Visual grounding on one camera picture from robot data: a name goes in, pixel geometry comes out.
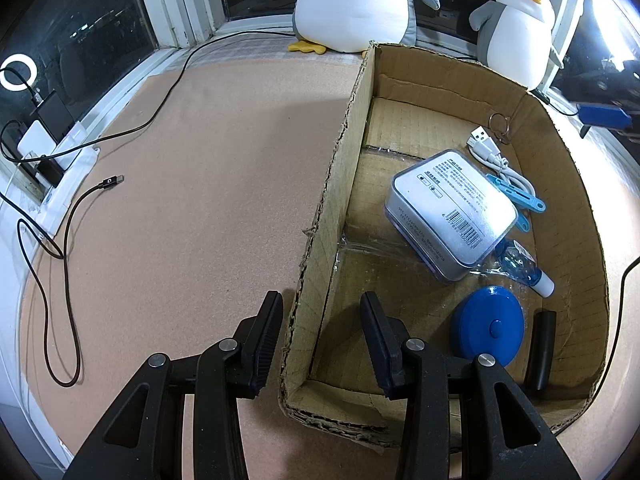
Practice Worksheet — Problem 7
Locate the small penguin plush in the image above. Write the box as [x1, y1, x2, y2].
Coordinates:
[468, 0, 565, 90]

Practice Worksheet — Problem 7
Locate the long black cable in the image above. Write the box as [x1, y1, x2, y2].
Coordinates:
[50, 30, 296, 160]

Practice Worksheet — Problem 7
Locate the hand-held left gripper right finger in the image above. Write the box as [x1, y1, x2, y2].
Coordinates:
[360, 291, 576, 480]

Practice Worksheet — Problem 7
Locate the black cylinder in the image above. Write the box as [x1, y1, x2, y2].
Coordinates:
[522, 310, 557, 391]

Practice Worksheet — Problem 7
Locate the black charging cable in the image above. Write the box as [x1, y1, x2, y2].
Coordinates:
[17, 174, 126, 388]

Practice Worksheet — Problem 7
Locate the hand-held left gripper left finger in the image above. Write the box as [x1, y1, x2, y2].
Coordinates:
[62, 290, 285, 480]

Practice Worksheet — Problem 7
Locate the blue spray bottle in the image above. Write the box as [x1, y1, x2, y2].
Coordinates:
[495, 239, 556, 297]

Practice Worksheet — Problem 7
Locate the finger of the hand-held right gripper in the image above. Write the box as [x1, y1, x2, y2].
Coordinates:
[576, 102, 632, 127]

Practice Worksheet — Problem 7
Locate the blue plastic clip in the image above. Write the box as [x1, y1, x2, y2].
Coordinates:
[485, 172, 547, 233]

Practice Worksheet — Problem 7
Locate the ring light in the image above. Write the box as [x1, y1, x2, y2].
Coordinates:
[0, 56, 37, 92]

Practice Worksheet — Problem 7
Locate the cardboard box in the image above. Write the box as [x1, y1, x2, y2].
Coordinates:
[277, 41, 612, 448]

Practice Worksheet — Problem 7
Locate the key ring with key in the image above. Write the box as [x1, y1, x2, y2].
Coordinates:
[487, 112, 512, 145]

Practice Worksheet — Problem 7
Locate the large penguin plush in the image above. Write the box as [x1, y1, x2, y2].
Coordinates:
[287, 0, 441, 56]

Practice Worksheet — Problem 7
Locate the white charger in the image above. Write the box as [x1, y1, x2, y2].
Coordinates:
[17, 120, 56, 161]

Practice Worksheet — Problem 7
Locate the blue round tape measure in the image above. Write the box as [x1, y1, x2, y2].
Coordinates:
[452, 285, 526, 368]

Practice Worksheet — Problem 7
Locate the white usb cable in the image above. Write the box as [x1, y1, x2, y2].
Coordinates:
[467, 126, 537, 198]

